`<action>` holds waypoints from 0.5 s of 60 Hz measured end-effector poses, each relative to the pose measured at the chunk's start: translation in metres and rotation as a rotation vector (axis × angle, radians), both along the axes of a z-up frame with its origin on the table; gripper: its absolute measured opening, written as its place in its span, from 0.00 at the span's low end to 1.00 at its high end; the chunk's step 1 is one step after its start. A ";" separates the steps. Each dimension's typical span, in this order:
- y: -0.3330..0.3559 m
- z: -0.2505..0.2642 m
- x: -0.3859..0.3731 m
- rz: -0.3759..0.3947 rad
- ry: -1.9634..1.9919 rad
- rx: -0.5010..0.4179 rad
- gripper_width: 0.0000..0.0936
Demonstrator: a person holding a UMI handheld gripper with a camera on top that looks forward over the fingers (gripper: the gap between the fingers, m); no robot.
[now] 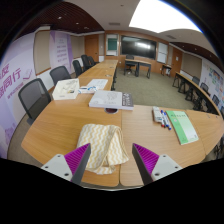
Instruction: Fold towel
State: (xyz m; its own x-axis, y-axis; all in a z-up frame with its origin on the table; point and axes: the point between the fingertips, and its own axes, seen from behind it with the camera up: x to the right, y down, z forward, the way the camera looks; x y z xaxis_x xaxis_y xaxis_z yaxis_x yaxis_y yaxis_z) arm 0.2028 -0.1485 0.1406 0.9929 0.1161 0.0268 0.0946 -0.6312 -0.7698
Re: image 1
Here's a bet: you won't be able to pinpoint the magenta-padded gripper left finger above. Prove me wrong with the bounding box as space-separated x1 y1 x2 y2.
40 143 92 185

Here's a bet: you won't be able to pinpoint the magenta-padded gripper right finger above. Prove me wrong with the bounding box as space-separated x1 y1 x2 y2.
131 143 184 186

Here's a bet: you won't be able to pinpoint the yellow zigzag striped towel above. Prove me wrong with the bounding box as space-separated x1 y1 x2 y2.
76 123 130 176

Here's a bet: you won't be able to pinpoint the green booklet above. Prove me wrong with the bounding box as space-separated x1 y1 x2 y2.
165 109 200 146

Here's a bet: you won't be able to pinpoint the red marker pen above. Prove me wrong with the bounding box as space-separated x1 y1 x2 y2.
159 114 167 129

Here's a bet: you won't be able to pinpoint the blue marker pen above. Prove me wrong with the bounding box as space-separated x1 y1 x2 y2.
160 109 172 131

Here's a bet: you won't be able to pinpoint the white whiteboard eraser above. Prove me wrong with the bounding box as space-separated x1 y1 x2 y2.
152 105 163 124

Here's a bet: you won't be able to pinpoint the black mesh office chair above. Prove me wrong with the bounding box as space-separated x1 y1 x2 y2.
18 78 53 126
49 65 72 88

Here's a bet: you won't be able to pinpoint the white open cardboard box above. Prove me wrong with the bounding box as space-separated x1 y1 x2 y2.
52 78 81 101

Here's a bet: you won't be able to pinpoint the small white blue package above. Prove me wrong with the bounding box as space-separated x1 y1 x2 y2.
78 85 99 94

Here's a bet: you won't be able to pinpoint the large flat white box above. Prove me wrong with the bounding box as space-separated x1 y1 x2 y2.
88 89 135 112

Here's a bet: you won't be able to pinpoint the group of black side chairs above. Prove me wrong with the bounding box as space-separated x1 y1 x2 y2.
184 75 224 118

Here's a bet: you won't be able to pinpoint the long dark side table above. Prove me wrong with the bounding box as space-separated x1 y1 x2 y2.
172 71 221 116

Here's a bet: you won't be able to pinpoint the white paper sheets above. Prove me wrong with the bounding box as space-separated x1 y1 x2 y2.
85 78 109 91

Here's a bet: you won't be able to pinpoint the small dark side table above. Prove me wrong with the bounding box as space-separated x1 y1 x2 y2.
160 63 173 77

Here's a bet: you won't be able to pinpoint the brown wooden door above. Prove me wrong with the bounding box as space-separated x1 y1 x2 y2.
169 47 184 78
84 34 100 63

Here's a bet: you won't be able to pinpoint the dark presenter desk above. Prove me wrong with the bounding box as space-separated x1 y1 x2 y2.
123 58 153 79

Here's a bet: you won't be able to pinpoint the row of black office chairs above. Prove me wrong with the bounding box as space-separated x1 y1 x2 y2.
72 54 98 78

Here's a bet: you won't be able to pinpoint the black chair at presenter desk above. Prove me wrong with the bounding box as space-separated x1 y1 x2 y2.
123 54 138 76

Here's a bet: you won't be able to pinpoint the bright ceiling light panel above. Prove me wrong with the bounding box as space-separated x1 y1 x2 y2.
128 0 203 34

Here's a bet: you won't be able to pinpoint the black round cable grommet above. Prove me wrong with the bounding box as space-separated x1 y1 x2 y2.
104 107 119 115

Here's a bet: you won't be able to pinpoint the colourful wall notice board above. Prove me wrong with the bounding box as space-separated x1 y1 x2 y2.
199 63 224 98

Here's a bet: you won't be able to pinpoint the white wall whiteboard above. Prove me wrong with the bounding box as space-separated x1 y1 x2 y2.
156 42 169 64

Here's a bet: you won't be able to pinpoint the purple wall banner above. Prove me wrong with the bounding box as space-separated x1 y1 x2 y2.
49 30 74 69

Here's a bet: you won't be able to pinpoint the large black wall screen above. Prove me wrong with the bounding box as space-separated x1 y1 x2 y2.
120 35 158 60

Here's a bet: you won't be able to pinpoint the green white wall board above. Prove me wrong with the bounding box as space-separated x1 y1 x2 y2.
105 33 120 57

